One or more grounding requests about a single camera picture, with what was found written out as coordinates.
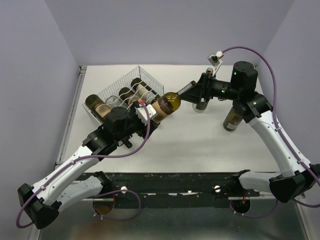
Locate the short clear glass bottle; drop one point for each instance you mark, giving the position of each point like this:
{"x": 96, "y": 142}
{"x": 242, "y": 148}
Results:
{"x": 115, "y": 101}

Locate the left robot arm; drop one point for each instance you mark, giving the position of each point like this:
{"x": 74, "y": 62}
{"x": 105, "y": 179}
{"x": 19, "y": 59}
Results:
{"x": 44, "y": 200}

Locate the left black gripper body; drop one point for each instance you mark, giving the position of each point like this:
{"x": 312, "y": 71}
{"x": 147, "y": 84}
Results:
{"x": 138, "y": 126}

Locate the white wire wine rack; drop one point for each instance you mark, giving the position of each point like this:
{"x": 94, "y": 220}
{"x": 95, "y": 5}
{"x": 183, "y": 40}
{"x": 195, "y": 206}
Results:
{"x": 125, "y": 81}

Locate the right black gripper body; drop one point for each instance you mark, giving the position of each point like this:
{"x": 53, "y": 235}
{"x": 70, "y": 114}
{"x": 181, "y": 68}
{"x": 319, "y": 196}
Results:
{"x": 214, "y": 86}

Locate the olive green wine bottle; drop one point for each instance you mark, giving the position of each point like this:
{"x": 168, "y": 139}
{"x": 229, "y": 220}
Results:
{"x": 169, "y": 103}

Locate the aluminium frame rail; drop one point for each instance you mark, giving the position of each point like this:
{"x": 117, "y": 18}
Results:
{"x": 283, "y": 197}

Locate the dark green wine bottle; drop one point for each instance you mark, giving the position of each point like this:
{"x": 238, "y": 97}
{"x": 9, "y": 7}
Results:
{"x": 128, "y": 96}

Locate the tall clear glass bottle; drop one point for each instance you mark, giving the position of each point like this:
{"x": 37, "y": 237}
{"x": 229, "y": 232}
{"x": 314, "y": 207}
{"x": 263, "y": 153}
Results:
{"x": 199, "y": 108}

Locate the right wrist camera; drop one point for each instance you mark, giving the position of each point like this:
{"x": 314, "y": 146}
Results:
{"x": 215, "y": 60}

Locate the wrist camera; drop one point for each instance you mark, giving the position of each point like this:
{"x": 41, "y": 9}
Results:
{"x": 215, "y": 60}
{"x": 145, "y": 111}

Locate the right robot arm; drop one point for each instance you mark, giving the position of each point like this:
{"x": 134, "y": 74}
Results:
{"x": 296, "y": 173}

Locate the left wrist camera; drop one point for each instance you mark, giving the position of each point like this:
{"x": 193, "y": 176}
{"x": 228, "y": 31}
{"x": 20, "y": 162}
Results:
{"x": 145, "y": 111}

